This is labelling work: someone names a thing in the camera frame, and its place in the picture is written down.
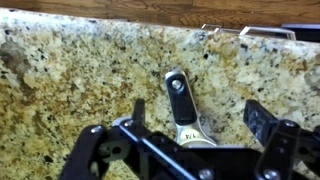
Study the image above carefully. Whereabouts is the silver drawer handle upper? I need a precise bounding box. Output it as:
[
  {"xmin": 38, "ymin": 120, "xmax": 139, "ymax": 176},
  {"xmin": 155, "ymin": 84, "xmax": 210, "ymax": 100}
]
[{"xmin": 201, "ymin": 24, "xmax": 296, "ymax": 41}]

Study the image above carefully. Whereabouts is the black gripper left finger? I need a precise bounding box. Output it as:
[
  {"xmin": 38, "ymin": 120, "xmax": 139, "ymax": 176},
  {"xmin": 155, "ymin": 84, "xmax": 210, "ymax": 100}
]
[{"xmin": 58, "ymin": 99, "xmax": 145, "ymax": 180}]

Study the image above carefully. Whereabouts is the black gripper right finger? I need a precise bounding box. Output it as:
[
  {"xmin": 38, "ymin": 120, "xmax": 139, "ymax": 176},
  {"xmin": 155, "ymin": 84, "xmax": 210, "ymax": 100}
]
[{"xmin": 243, "ymin": 99, "xmax": 320, "ymax": 180}]

